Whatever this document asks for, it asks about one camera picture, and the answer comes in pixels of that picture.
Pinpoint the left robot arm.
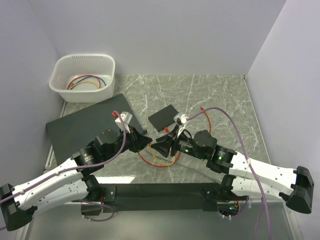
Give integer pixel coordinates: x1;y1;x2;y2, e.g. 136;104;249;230
0;127;152;231

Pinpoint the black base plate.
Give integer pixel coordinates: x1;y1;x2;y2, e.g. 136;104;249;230
85;182;247;212

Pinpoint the red cable in tub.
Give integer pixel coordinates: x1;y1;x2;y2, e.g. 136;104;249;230
67;74;103;88

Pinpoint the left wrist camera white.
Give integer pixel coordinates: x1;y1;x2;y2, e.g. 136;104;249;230
112;111;133;133

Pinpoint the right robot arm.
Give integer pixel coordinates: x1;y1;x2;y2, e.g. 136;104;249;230
151;130;315;214

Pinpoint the yellow cable in tub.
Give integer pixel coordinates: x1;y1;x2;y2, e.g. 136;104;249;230
66;81;101;90

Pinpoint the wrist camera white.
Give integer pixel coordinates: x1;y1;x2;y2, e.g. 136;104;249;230
173;112;188;137
112;111;133;133

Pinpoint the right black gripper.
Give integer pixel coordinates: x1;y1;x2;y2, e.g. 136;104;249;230
150;124;207;160

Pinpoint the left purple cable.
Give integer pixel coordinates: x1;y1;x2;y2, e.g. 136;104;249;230
0;109;128;231

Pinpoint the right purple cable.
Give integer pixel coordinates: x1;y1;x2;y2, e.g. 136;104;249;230
186;106;272;240

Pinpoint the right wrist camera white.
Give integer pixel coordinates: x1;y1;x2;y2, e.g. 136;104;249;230
173;112;188;137

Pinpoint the aluminium rail right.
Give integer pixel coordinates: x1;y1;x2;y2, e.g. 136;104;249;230
248;196;286;203

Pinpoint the large black network switch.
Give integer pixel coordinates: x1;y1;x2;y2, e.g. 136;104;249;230
46;94;134;165

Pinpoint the blue cable in tub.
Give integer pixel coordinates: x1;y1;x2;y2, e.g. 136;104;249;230
71;75;105;88

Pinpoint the red patch cable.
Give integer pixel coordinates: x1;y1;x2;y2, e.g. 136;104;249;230
163;106;213;135
136;149;182;168

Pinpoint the purple cable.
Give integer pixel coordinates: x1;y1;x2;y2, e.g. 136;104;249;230
0;109;128;231
186;106;272;240

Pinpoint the small black switch box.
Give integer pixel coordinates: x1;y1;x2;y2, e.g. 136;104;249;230
148;104;178;133

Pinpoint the white plastic tub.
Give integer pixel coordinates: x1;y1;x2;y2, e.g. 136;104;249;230
49;54;116;103

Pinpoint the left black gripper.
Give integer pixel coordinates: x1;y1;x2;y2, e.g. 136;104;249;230
103;124;153;162

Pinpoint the yellow patch cable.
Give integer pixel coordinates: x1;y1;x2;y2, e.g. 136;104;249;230
148;142;177;166

